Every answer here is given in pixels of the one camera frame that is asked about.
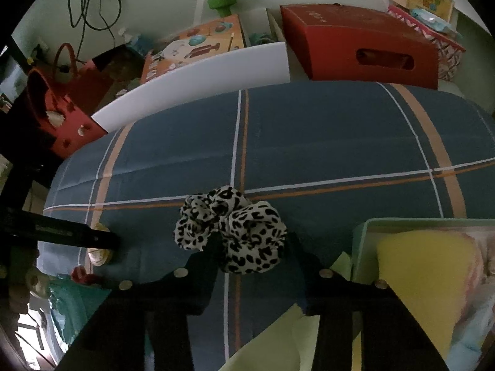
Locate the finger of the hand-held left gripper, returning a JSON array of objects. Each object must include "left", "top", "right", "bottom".
[{"left": 8, "top": 209, "right": 120, "bottom": 251}]

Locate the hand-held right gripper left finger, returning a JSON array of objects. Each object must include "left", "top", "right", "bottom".
[{"left": 58, "top": 236, "right": 224, "bottom": 371}]

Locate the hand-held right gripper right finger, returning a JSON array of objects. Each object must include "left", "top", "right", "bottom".
[{"left": 285, "top": 233, "right": 449, "bottom": 371}]

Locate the cream round object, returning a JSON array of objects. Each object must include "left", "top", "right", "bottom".
[{"left": 87, "top": 222, "right": 114, "bottom": 267}]

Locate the leopard print scrunchie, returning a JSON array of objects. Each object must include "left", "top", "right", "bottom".
[{"left": 173, "top": 186, "right": 289, "bottom": 275}]

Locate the pale green storage box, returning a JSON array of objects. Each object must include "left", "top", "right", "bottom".
[{"left": 350, "top": 217, "right": 495, "bottom": 371}]

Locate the red tote bag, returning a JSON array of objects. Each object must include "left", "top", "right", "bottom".
[{"left": 27, "top": 42, "right": 113, "bottom": 159}]

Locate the blue plaid bed sheet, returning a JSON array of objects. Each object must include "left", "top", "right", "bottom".
[{"left": 37, "top": 81, "right": 495, "bottom": 360}]

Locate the light blue cloth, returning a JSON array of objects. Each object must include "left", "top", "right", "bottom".
[{"left": 449, "top": 317, "right": 495, "bottom": 371}]

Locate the pink floral cloth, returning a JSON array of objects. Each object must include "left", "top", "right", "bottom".
[{"left": 456, "top": 228, "right": 495, "bottom": 318}]

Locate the white foam board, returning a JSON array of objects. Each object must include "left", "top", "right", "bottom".
[{"left": 91, "top": 42, "right": 291, "bottom": 134}]

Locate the orange toy box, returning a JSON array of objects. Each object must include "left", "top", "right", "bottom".
[{"left": 140, "top": 13, "right": 248, "bottom": 83}]

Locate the red storage box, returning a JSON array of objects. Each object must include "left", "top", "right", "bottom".
[{"left": 279, "top": 3, "right": 439, "bottom": 90}]

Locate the green knob toy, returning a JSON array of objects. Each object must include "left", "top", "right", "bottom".
[{"left": 208, "top": 0, "right": 236, "bottom": 19}]

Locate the red patterned box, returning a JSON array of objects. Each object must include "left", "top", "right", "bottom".
[{"left": 388, "top": 6, "right": 467, "bottom": 83}]

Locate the blue wipes packet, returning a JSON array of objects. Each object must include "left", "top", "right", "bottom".
[{"left": 410, "top": 8, "right": 451, "bottom": 33}]

